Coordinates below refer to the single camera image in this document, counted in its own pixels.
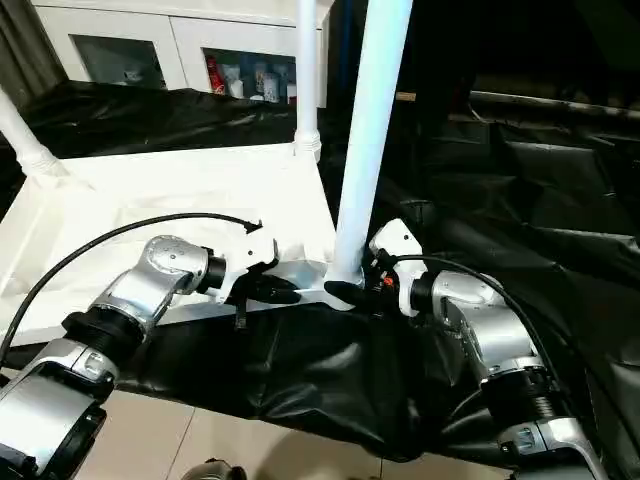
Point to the white plastic table leg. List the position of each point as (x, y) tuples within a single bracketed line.
[(307, 70), (372, 125), (22, 135)]

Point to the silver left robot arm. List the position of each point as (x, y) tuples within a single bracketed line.
[(135, 300)]

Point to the black work mat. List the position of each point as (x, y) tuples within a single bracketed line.
[(350, 375)]

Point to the black left robot foot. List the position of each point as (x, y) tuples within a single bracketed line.
[(212, 470)]

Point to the white bottle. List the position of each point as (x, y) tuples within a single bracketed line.
[(236, 89)]

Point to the red package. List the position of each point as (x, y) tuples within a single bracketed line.
[(215, 75)]

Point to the black box with yellow label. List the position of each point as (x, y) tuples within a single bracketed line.
[(430, 55)]

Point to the white glass-door cabinet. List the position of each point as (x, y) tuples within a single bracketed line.
[(175, 30)]

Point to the grey curtain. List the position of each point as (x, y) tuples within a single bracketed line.
[(27, 50)]

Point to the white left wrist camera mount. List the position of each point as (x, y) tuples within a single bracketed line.
[(250, 255)]

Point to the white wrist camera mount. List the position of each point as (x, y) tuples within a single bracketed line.
[(400, 245), (250, 255)]

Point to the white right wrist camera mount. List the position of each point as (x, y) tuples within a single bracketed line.
[(400, 245)]

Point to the dark metal rail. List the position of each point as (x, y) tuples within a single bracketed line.
[(555, 102)]

